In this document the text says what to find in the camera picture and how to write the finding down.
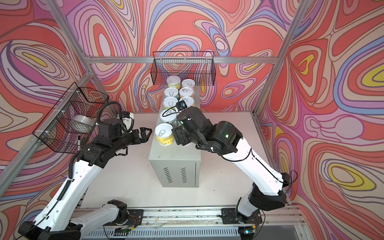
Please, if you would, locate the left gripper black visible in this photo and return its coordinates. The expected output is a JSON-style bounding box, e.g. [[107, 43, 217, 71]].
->
[[110, 126, 153, 154]]

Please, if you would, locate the can row back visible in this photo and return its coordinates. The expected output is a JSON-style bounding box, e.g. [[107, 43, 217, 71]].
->
[[155, 123, 175, 146]]

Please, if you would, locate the can row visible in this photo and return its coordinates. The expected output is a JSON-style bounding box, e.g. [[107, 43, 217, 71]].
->
[[155, 123, 175, 146], [160, 109, 177, 126], [163, 97, 179, 109], [180, 97, 195, 108]]

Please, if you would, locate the peach labelled can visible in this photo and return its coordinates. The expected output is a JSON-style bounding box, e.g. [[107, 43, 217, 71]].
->
[[179, 87, 195, 98]]

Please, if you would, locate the blue white labelled can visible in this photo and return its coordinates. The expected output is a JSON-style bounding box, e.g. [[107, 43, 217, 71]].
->
[[164, 87, 180, 99]]

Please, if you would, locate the pink labelled can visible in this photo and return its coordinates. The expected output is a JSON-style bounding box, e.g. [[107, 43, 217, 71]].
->
[[181, 79, 196, 90]]

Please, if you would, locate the orange green labelled can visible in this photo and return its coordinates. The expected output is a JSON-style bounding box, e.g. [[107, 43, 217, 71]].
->
[[166, 76, 181, 90]]

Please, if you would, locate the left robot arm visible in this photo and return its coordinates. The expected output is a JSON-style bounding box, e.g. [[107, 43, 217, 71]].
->
[[18, 102, 152, 240]]

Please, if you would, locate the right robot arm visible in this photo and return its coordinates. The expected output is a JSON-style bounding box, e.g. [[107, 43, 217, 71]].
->
[[172, 103, 294, 218]]

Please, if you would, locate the grey metal cabinet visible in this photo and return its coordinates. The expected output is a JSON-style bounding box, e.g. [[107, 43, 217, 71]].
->
[[149, 94, 201, 188]]

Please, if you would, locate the green circuit board left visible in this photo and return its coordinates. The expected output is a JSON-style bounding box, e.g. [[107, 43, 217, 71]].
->
[[114, 227, 135, 235]]

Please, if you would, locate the green circuit board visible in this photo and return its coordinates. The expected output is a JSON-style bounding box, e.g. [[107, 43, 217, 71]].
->
[[239, 227, 258, 235], [114, 227, 135, 235]]

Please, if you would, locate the green circuit board right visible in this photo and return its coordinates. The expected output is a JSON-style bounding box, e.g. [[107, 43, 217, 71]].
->
[[239, 227, 258, 235]]

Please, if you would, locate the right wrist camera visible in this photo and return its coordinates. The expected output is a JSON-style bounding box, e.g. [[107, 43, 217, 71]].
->
[[176, 100, 188, 112]]

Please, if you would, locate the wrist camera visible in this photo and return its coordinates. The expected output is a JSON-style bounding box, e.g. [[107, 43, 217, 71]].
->
[[122, 111, 135, 132], [176, 100, 188, 112]]

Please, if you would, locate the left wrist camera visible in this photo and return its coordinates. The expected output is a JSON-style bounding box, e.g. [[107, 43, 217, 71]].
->
[[122, 111, 135, 132]]

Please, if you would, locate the black wire basket back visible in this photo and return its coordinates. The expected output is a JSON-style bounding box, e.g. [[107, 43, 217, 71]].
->
[[151, 51, 216, 86]]

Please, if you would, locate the black wire basket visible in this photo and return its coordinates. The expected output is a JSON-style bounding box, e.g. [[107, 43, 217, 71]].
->
[[151, 51, 216, 86], [33, 83, 109, 154]]

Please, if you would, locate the black wire basket left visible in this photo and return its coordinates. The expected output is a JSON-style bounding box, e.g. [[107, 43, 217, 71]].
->
[[33, 83, 109, 154]]

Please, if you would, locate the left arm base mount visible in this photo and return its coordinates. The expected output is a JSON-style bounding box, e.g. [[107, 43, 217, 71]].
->
[[105, 209, 144, 227]]

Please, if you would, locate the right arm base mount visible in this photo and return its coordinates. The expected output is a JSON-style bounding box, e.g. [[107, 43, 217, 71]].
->
[[219, 208, 263, 226]]

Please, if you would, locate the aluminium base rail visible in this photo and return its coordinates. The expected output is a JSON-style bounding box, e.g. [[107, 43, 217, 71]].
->
[[83, 206, 312, 240]]

